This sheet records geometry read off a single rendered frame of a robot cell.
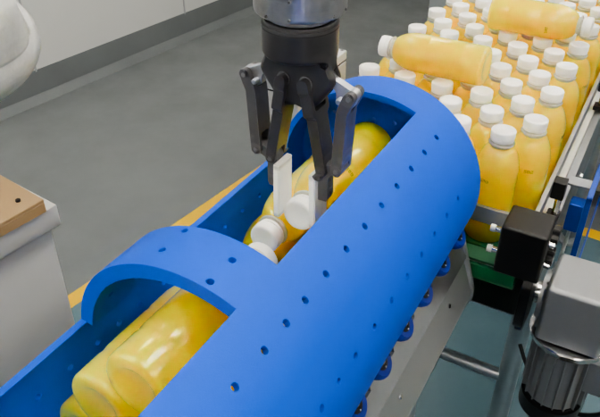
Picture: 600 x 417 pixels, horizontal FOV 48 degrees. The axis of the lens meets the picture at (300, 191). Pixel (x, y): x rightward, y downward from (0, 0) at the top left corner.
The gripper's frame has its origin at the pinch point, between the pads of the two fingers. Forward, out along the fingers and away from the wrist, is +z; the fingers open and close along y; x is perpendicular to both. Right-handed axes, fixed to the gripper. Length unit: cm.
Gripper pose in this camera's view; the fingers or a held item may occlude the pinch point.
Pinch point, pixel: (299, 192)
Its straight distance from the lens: 74.7
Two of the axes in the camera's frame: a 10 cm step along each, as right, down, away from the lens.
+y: 8.7, 2.7, -4.1
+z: 0.0, 8.3, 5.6
